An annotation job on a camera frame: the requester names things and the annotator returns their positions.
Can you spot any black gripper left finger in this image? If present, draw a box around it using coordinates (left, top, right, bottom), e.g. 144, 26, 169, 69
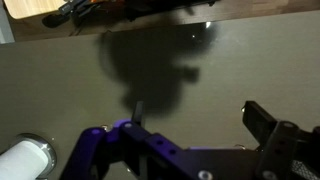
59, 100, 201, 180

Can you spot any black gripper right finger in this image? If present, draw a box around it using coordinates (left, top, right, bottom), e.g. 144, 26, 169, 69
242, 100, 320, 180

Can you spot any metal paper towel holder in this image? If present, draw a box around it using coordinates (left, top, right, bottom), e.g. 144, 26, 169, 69
13, 133, 58, 180

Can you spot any white paper towel roll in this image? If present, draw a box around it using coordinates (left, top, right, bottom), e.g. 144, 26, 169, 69
0, 140, 50, 180

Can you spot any light wooden board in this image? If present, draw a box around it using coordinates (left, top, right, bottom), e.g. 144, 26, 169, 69
3, 0, 68, 20

